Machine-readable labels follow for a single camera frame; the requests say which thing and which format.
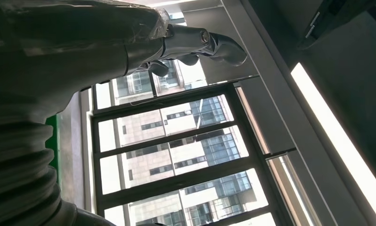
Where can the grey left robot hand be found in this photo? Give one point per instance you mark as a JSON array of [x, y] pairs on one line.
[[66, 56]]

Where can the green plastic crate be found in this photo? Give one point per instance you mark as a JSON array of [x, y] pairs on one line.
[[53, 140]]

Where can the thin ceiling light strip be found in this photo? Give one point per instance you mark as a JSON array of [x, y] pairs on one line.
[[175, 2]]

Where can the ceiling light panel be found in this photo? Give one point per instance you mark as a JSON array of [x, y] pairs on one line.
[[331, 131]]

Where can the dark window frame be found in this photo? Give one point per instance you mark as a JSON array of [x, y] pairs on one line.
[[175, 182]]

